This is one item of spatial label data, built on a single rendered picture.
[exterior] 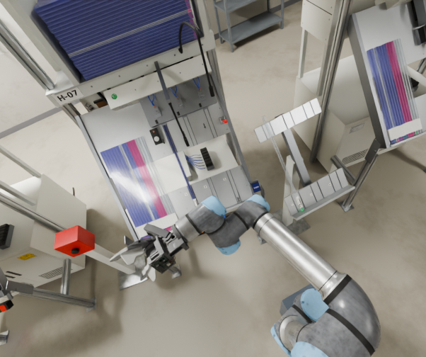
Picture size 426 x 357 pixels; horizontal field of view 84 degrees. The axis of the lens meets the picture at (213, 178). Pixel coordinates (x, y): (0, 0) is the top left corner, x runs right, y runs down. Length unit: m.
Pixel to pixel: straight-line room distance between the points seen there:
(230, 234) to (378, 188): 1.74
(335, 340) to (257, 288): 1.24
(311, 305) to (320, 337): 0.41
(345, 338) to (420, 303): 1.42
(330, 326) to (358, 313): 0.07
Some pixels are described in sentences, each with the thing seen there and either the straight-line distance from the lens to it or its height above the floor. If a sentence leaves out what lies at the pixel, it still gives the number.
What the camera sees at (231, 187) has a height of 0.79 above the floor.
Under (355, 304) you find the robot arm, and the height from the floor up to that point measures 1.18.
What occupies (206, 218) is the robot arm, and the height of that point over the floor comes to 1.23.
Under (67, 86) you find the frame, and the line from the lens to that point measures 1.25.
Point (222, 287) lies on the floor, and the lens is 1.91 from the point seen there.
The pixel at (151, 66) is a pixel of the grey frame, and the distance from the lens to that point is 1.21.
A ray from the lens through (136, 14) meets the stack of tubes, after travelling 1.10.
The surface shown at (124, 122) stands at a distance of 1.27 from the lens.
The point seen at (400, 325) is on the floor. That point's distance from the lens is 2.01.
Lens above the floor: 1.86
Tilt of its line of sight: 54 degrees down
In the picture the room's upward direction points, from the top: 20 degrees counter-clockwise
